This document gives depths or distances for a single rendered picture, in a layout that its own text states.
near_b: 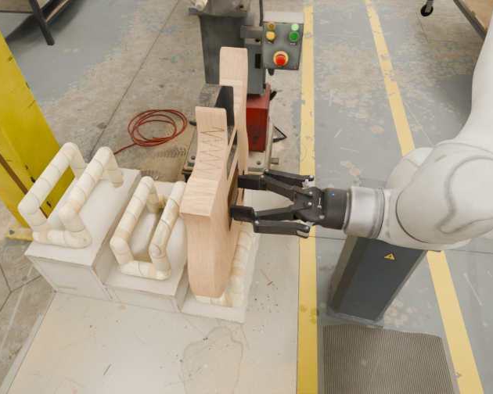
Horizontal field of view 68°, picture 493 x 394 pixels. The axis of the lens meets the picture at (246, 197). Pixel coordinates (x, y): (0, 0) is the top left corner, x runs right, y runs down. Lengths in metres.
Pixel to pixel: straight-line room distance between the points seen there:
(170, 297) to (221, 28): 1.26
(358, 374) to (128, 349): 1.21
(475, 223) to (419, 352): 1.51
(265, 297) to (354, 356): 1.04
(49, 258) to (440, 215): 0.70
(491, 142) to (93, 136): 2.65
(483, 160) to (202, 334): 0.64
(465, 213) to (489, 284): 1.84
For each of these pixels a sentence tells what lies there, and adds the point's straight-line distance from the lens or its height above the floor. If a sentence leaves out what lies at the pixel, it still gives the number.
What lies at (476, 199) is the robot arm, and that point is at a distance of 0.49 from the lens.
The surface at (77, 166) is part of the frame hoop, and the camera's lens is 0.91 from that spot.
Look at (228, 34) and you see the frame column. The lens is 1.77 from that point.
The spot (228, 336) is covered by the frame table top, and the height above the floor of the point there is 0.93.
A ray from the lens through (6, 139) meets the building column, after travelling 1.90.
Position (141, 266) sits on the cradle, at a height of 1.06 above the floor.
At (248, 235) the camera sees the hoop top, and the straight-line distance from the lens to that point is 0.83.
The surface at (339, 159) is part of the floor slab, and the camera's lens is 2.60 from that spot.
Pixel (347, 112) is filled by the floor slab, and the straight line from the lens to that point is 3.04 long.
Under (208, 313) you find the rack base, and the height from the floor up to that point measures 0.94.
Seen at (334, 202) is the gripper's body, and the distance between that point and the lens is 0.65.
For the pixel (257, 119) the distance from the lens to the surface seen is 1.97.
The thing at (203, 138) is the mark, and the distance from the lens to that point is 0.56.
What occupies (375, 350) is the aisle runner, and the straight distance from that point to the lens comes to 1.91.
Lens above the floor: 1.74
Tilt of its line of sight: 49 degrees down
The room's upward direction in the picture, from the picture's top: straight up
